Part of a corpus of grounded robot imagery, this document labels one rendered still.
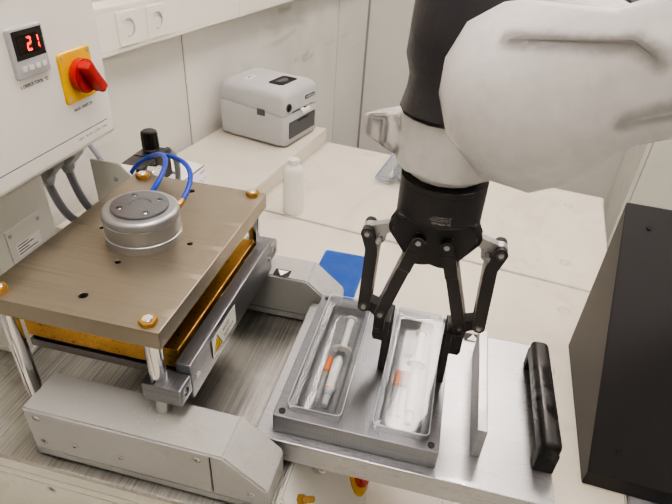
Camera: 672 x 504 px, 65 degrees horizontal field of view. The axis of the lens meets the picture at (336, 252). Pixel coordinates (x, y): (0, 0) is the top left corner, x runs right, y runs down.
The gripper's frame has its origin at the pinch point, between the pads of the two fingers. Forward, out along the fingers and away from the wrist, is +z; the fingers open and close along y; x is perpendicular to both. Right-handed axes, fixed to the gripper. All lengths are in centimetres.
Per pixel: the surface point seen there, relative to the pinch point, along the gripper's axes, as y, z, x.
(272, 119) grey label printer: -51, 14, 98
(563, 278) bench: 30, 28, 62
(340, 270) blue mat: -18, 28, 49
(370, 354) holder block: -4.7, 3.6, 1.0
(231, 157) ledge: -59, 23, 87
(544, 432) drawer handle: 13.5, 2.3, -5.8
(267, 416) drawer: -13.7, 6.0, -8.5
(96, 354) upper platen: -31.1, 0.2, -10.4
